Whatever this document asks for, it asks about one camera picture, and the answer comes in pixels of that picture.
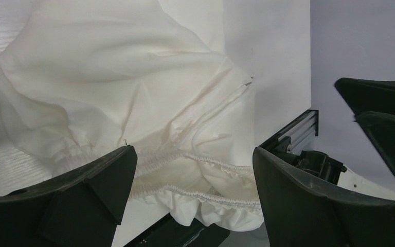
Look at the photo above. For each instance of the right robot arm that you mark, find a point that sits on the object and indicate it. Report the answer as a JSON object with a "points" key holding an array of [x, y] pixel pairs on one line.
{"points": [[323, 166]]}

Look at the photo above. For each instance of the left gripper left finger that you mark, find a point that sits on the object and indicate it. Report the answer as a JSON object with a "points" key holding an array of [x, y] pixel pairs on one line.
{"points": [[81, 207]]}

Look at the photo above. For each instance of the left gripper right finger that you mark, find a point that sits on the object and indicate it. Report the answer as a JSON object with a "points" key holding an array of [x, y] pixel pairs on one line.
{"points": [[301, 209]]}

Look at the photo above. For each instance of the white shorts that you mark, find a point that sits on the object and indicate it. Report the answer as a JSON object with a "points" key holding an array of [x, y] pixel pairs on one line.
{"points": [[83, 78]]}

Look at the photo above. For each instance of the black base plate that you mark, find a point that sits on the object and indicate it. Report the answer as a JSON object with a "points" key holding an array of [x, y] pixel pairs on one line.
{"points": [[167, 232]]}

